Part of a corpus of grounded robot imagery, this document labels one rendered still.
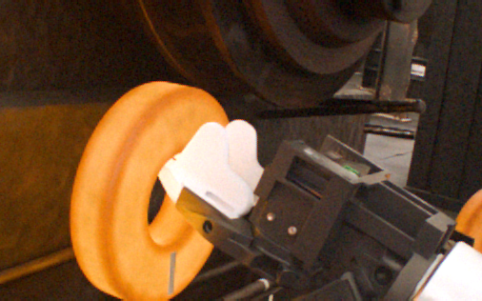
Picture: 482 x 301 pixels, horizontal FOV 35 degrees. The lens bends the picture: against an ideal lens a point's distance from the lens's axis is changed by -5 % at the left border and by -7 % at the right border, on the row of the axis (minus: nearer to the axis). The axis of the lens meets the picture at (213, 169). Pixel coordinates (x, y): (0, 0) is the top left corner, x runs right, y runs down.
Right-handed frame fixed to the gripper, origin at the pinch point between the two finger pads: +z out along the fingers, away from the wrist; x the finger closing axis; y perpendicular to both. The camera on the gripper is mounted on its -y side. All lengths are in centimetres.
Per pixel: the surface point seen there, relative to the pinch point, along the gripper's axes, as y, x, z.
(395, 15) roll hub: 15.8, -17.1, -4.8
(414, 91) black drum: -132, -1057, 272
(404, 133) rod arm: 5.3, -27.3, -7.2
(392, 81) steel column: -109, -868, 252
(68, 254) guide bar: -10.8, 0.0, 5.0
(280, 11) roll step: 12.4, -9.0, 1.1
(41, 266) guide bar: -11.1, 3.2, 4.8
